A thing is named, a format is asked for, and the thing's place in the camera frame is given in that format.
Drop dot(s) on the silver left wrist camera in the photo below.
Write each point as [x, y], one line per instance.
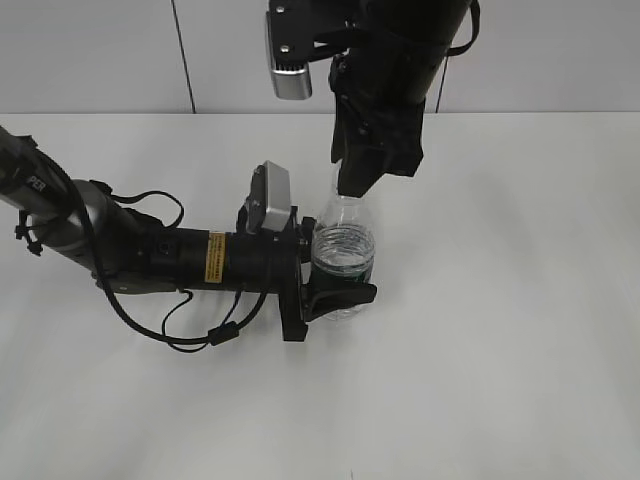
[268, 203]

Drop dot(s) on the clear Cestbon water bottle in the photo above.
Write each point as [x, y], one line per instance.
[343, 244]

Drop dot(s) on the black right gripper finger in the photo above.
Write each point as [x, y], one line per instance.
[364, 159]

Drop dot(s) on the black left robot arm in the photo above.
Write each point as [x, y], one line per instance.
[131, 253]

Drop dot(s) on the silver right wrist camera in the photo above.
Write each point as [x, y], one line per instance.
[302, 32]

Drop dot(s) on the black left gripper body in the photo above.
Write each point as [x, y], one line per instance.
[270, 263]

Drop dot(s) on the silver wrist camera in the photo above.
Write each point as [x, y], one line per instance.
[302, 32]
[268, 203]

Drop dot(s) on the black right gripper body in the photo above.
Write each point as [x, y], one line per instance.
[382, 85]

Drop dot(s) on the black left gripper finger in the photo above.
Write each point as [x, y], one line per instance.
[307, 227]
[320, 302]

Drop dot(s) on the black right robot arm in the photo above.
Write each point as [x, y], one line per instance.
[420, 21]

